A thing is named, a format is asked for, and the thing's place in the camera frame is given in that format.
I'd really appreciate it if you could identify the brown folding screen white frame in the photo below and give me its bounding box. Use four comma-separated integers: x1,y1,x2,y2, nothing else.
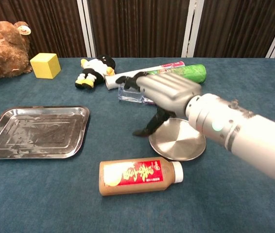
0,0,275,58

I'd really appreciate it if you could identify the clear plastic water bottle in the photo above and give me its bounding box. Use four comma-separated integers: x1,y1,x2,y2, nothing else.
117,83,156,105

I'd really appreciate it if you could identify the rectangular steel tray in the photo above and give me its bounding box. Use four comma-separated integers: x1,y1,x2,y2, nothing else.
0,105,90,160

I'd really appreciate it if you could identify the yellow cube block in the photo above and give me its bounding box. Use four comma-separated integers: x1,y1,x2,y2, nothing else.
30,52,62,80

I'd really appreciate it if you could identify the round steel plate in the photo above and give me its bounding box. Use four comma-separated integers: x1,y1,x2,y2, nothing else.
148,118,206,162

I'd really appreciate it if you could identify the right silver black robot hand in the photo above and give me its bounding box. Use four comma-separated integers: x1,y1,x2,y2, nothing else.
115,71,203,138

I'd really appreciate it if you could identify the brown milk tea bottle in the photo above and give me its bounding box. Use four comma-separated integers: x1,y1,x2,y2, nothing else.
99,156,184,197

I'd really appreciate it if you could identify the brown teddy bear plush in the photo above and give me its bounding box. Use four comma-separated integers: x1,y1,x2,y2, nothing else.
0,20,33,83

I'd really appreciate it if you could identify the black white penguin plush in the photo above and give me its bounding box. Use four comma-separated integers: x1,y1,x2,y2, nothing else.
74,54,116,90

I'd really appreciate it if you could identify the white cling film roll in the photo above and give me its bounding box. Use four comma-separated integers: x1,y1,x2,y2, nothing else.
104,60,186,91

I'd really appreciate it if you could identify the green chips can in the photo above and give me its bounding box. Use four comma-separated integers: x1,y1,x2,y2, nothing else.
148,64,207,84

